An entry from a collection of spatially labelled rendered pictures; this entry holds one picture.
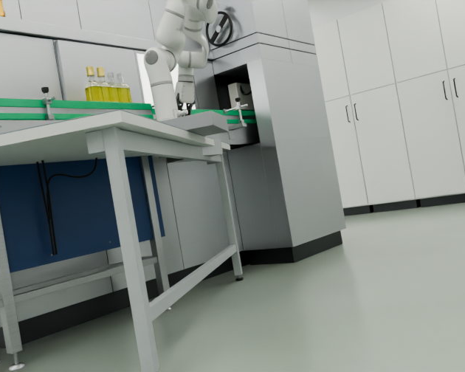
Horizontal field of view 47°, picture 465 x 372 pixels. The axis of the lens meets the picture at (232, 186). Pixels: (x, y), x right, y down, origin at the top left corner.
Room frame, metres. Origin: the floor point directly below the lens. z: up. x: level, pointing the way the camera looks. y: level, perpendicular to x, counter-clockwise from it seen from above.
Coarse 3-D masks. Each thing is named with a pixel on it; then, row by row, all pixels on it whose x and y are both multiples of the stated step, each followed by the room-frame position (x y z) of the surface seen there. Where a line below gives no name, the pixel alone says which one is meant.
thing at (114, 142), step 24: (96, 144) 1.47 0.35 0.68; (120, 144) 1.48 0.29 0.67; (144, 144) 1.69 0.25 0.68; (168, 144) 1.95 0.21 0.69; (120, 168) 1.45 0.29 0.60; (120, 192) 1.46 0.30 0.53; (120, 216) 1.46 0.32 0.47; (120, 240) 1.46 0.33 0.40; (216, 264) 2.38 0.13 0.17; (240, 264) 2.90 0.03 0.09; (144, 288) 1.47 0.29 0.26; (144, 312) 1.45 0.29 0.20; (144, 336) 1.46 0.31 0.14; (144, 360) 1.46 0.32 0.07
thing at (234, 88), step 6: (234, 84) 3.45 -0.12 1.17; (240, 84) 3.48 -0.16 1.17; (246, 84) 3.53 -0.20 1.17; (234, 90) 3.46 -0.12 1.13; (240, 90) 3.47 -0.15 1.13; (246, 90) 3.53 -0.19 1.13; (234, 96) 3.46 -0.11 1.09; (240, 96) 3.47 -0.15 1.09; (246, 96) 3.52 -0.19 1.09; (234, 102) 3.47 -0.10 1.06; (240, 102) 3.46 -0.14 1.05; (246, 102) 3.51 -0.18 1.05; (252, 102) 3.57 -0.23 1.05; (246, 108) 3.50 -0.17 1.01; (252, 108) 3.56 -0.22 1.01
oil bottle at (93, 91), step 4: (92, 80) 2.44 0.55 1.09; (88, 84) 2.43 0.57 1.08; (92, 84) 2.42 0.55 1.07; (96, 84) 2.44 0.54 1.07; (88, 88) 2.43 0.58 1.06; (92, 88) 2.42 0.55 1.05; (96, 88) 2.43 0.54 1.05; (100, 88) 2.45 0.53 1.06; (88, 92) 2.43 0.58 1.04; (92, 92) 2.42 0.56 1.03; (96, 92) 2.43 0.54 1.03; (100, 92) 2.45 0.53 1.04; (88, 96) 2.43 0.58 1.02; (92, 96) 2.42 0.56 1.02; (96, 96) 2.43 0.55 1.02; (100, 96) 2.45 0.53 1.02; (88, 100) 2.44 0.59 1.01; (92, 100) 2.42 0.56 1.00; (96, 100) 2.42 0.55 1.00; (100, 100) 2.44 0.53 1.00
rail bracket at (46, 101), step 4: (44, 88) 2.07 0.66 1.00; (48, 88) 2.08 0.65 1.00; (44, 92) 2.08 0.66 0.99; (44, 96) 2.08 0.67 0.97; (48, 96) 2.09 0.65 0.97; (44, 100) 2.07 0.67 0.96; (48, 100) 2.07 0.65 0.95; (44, 104) 2.08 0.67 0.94; (48, 104) 2.08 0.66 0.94; (48, 108) 2.08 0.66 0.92; (48, 112) 2.08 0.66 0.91; (48, 116) 2.07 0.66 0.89; (52, 116) 2.08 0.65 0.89; (48, 120) 2.07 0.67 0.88; (52, 120) 2.09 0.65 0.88
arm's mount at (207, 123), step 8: (208, 112) 2.05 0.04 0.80; (168, 120) 2.08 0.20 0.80; (176, 120) 2.07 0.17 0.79; (184, 120) 2.07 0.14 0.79; (192, 120) 2.06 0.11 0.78; (200, 120) 2.06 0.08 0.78; (208, 120) 2.05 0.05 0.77; (216, 120) 2.13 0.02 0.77; (224, 120) 2.31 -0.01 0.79; (184, 128) 2.07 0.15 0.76; (192, 128) 2.06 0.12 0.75; (200, 128) 2.10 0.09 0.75; (208, 128) 2.14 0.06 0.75; (216, 128) 2.19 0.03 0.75; (224, 128) 2.28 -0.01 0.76
